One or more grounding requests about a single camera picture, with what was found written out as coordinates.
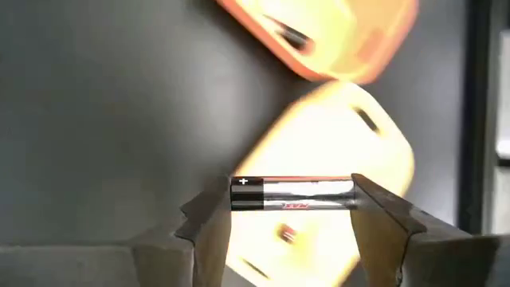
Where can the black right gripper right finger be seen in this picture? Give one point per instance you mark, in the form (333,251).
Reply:
(382,239)

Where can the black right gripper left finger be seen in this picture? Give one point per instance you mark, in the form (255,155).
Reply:
(207,239)

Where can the copper and black AA battery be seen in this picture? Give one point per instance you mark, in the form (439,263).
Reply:
(295,38)

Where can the yellow plastic bin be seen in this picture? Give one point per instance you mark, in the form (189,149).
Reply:
(318,139)

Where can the orange plastic bin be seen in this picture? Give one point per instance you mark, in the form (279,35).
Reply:
(350,36)

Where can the black metal table frame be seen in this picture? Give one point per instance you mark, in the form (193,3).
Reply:
(474,119)

